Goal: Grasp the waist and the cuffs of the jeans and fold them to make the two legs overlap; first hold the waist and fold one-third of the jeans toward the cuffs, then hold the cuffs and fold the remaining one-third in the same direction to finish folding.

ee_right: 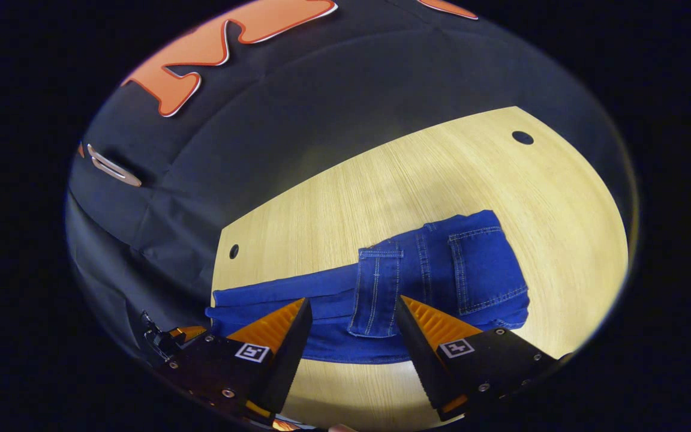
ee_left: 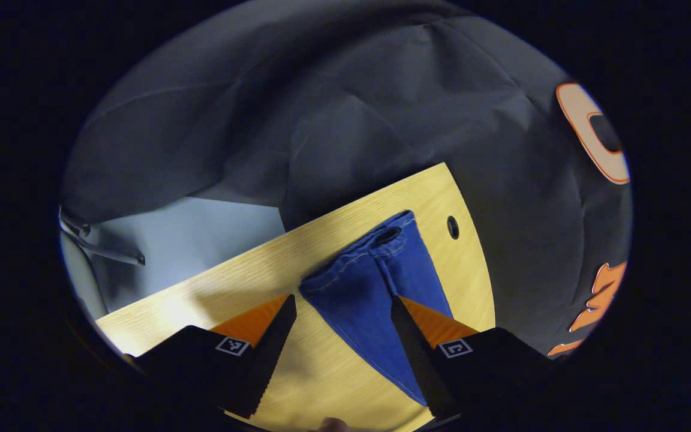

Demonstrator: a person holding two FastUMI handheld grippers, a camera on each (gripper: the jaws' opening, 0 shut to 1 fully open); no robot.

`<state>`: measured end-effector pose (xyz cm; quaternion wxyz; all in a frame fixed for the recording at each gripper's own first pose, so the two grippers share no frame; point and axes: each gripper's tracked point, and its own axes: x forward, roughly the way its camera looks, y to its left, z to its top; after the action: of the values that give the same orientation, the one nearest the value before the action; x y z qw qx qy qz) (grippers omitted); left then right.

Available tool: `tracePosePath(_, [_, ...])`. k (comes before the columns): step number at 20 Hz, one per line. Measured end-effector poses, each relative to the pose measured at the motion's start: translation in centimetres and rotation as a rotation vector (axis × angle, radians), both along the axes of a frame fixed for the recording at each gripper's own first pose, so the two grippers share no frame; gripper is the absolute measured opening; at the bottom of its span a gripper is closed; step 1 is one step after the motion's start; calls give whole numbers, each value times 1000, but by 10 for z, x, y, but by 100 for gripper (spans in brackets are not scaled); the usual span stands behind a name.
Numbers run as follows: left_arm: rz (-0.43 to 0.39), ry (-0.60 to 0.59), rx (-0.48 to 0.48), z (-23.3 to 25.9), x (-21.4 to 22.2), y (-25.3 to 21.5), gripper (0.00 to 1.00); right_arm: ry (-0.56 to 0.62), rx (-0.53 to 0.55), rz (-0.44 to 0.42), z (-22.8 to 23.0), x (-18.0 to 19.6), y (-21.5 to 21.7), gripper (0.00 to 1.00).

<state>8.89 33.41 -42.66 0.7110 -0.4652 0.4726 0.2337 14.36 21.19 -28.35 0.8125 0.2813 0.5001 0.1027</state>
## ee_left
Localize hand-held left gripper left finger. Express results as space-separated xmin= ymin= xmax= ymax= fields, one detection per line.
xmin=124 ymin=294 xmax=298 ymax=421

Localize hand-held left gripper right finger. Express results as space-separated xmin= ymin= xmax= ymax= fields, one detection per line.
xmin=389 ymin=295 xmax=556 ymax=421

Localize blue denim jeans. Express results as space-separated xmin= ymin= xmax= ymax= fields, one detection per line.
xmin=299 ymin=210 xmax=455 ymax=407

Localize grey metal bar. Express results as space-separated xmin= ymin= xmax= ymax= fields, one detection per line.
xmin=59 ymin=210 xmax=146 ymax=266

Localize grey upright panel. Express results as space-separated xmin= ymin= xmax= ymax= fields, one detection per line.
xmin=61 ymin=234 xmax=108 ymax=320

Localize black backdrop cloth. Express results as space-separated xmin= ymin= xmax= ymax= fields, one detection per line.
xmin=61 ymin=0 xmax=633 ymax=358

